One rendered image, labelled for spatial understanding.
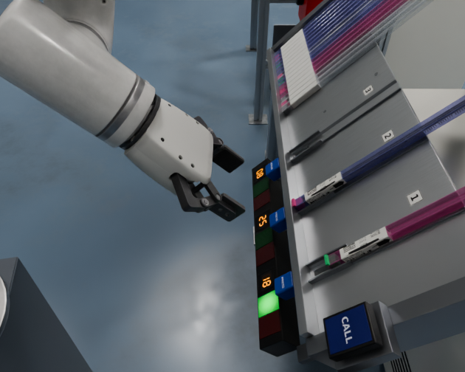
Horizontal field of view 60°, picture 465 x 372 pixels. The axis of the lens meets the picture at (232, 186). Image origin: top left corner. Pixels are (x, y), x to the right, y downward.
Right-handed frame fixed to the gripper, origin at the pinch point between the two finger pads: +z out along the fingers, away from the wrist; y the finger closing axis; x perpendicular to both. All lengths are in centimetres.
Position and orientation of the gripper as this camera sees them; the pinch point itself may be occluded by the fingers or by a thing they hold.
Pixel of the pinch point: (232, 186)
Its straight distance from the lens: 54.3
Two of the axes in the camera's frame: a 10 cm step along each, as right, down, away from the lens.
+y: 0.0, 7.1, -7.1
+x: 7.0, -5.0, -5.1
